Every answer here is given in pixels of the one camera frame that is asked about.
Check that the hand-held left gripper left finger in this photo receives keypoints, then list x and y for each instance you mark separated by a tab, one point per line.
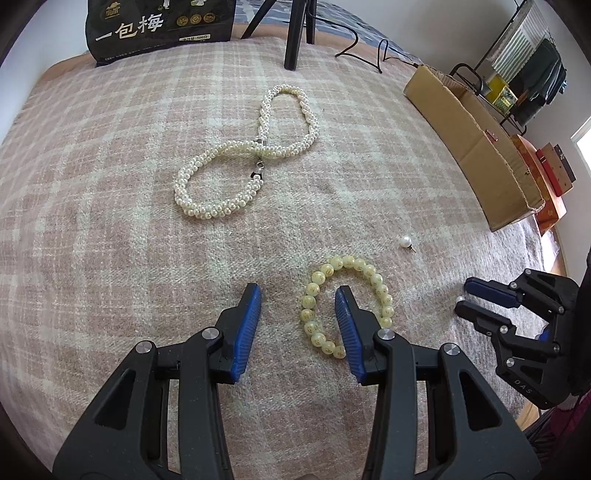
247	332

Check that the black clothes rack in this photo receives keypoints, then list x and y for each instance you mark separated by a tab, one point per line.
466	69

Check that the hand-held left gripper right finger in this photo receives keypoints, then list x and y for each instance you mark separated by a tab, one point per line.
351	332

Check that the dark hanging clothes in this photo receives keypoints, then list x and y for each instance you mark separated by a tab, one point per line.
540	74

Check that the brown box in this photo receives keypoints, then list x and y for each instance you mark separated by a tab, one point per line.
558	170

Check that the orange box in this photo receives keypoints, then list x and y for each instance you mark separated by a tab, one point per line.
531	166

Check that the cardboard box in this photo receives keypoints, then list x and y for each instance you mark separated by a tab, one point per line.
475	152

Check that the striped towel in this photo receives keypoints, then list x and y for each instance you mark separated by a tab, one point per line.
526	32

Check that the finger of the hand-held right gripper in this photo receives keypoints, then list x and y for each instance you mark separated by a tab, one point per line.
494	291
480	318

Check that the blue patterned bed sheet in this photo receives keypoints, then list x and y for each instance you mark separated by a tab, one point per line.
332	18

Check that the black snack bag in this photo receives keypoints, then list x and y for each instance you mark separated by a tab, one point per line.
138	37

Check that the yellow box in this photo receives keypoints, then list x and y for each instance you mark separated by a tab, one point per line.
501	94

